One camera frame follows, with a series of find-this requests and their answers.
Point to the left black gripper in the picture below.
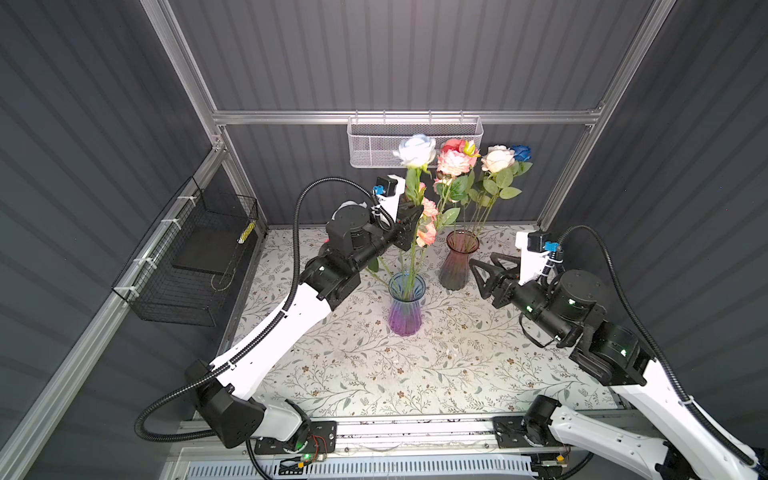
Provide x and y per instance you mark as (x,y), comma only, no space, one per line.
(403,227)

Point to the pink ranunculus spray stem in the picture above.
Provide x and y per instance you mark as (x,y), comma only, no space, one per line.
(426,232)

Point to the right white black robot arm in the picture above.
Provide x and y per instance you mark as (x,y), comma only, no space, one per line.
(572,313)

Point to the pink red glass vase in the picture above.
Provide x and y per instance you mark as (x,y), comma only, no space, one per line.
(454,273)

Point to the yellow green marker pen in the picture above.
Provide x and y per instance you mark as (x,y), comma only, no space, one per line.
(246,232)

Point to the light pink rose stem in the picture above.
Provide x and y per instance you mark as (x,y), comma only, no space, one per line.
(453,174)

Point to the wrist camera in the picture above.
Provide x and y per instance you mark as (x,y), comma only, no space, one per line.
(540,258)
(388,190)

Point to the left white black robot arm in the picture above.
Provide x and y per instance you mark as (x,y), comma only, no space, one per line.
(228,403)

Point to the magenta rose stem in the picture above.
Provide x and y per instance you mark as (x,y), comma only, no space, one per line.
(375,270)

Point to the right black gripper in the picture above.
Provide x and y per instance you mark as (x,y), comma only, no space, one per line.
(499,273)

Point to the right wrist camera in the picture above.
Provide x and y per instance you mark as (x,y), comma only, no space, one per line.
(540,258)

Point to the pale blue white rose stem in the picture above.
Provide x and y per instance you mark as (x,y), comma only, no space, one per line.
(416,153)

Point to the white wire mesh basket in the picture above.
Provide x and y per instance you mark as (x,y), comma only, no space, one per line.
(373,140)

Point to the blue purple glass vase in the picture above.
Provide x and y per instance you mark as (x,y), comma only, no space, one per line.
(407,291)

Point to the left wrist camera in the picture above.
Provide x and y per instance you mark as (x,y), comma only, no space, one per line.
(388,190)

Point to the coral pink rose stem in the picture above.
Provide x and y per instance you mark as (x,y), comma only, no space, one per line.
(465,147)

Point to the black wire mesh basket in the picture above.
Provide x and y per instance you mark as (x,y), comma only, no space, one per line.
(191,273)

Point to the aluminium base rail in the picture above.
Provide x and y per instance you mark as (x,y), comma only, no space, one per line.
(459,446)

